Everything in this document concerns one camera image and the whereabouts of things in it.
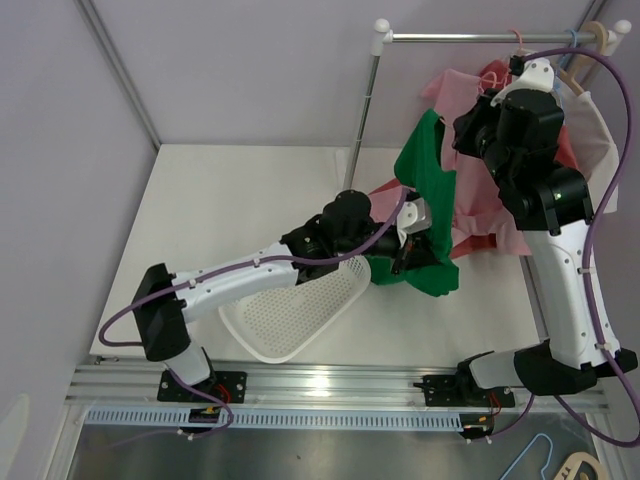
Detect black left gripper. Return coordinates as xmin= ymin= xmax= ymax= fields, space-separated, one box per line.
xmin=337 ymin=226 xmax=446 ymax=280

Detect coral red shirt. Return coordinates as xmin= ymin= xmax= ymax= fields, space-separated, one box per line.
xmin=449 ymin=58 xmax=581 ymax=260

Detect green t shirt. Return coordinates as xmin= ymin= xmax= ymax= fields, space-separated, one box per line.
xmin=367 ymin=109 xmax=459 ymax=297

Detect light pink shirt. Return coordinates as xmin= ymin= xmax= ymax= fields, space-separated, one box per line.
xmin=368 ymin=68 xmax=532 ymax=257

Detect pink wire hanger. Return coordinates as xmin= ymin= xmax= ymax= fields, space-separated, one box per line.
xmin=478 ymin=70 xmax=511 ymax=94
xmin=510 ymin=29 xmax=526 ymax=56

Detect light blue wire hanger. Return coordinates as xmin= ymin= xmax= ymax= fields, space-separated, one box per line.
xmin=554 ymin=54 xmax=583 ymax=104

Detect white t shirt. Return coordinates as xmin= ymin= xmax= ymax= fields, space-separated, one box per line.
xmin=563 ymin=91 xmax=619 ymax=210

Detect beige wooden hanger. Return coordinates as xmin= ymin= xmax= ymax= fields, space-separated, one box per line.
xmin=558 ymin=21 xmax=609 ymax=96

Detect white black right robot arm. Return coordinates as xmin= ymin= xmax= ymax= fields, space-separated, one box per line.
xmin=453 ymin=89 xmax=638 ymax=405

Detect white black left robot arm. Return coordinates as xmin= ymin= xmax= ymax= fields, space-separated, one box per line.
xmin=133 ymin=188 xmax=439 ymax=401

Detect blue hanger on floor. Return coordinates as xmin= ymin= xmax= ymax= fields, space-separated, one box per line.
xmin=497 ymin=432 xmax=554 ymax=480

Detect wooden hanger on floor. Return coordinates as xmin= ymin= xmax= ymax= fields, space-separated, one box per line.
xmin=552 ymin=451 xmax=610 ymax=480

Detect silver clothes rack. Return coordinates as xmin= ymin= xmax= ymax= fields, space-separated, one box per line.
xmin=336 ymin=19 xmax=632 ymax=190

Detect white perforated plastic basket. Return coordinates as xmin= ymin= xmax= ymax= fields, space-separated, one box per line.
xmin=218 ymin=256 xmax=371 ymax=364

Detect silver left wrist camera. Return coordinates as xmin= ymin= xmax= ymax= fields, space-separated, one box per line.
xmin=396 ymin=197 xmax=432 ymax=235

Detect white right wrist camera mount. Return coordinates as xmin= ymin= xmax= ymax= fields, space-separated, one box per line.
xmin=490 ymin=56 xmax=555 ymax=107

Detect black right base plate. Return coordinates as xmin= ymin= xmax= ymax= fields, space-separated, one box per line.
xmin=413 ymin=374 xmax=516 ymax=408

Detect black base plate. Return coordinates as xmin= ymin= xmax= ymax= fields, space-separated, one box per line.
xmin=413 ymin=374 xmax=516 ymax=408
xmin=157 ymin=370 xmax=248 ymax=404

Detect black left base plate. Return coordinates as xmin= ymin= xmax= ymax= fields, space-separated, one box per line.
xmin=157 ymin=370 xmax=248 ymax=404

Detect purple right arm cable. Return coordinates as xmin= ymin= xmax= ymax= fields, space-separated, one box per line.
xmin=509 ymin=47 xmax=634 ymax=445

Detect aluminium mounting rail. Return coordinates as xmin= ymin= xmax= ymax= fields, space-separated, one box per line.
xmin=65 ymin=362 xmax=611 ymax=414

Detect white slotted cable duct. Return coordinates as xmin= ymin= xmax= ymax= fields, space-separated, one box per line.
xmin=85 ymin=407 xmax=463 ymax=432

